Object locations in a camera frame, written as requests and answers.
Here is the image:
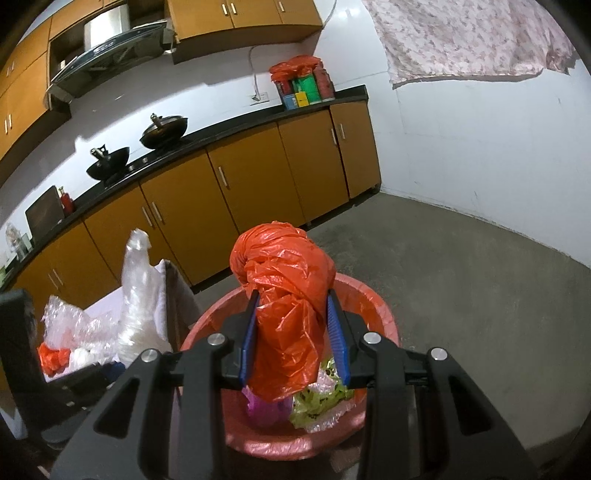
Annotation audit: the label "black wok with lid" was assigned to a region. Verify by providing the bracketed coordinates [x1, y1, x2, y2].
[140, 113, 188, 150]

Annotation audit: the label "black wok left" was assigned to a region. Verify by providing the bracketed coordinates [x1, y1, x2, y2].
[86, 145, 129, 182]

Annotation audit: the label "green paw-print plastic bag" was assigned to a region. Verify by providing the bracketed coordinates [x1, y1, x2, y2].
[288, 357, 356, 430]

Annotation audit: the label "red plastic trash basket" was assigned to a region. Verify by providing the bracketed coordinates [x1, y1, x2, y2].
[181, 273, 400, 461]

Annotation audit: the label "brown upper kitchen cabinets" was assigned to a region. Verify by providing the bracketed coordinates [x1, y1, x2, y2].
[1, 1, 324, 180]

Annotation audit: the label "brown kitchen cabinets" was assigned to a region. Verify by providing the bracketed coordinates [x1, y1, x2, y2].
[1, 1, 324, 180]
[6, 88, 382, 310]

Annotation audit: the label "wall power socket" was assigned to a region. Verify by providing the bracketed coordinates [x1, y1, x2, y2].
[249, 92, 270, 106]

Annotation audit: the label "colourful boxes on counter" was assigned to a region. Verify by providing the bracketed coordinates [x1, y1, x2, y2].
[273, 66, 335, 110]

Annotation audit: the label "dark cutting board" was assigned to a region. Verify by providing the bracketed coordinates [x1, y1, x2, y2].
[25, 186, 65, 244]

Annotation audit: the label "magenta plastic bag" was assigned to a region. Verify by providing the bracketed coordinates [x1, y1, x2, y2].
[242, 387, 294, 428]

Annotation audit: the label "glass jar on counter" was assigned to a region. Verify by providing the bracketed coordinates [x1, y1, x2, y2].
[5, 223, 32, 262]

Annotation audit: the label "red bottle on counter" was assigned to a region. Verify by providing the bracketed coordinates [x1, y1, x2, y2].
[58, 187, 75, 216]

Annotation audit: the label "brown lower kitchen cabinets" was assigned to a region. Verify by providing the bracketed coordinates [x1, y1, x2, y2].
[6, 88, 382, 310]

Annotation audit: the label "steel range hood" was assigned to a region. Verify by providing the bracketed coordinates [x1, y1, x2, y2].
[46, 1, 174, 104]

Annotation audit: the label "white plastic bag ball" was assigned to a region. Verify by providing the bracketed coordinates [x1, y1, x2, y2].
[68, 347, 103, 372]

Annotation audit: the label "small orange plastic bag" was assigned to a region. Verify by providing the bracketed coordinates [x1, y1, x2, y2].
[37, 342, 71, 377]

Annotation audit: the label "floral curtain cloth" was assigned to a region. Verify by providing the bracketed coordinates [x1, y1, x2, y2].
[363, 0, 577, 89]

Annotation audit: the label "orange bag on counter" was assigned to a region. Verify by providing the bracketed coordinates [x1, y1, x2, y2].
[270, 55, 324, 83]

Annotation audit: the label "large orange plastic bag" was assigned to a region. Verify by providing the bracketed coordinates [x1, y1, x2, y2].
[229, 221, 335, 403]

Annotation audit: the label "clear bubble wrap sheet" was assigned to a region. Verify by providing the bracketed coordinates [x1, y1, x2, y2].
[42, 296, 119, 356]

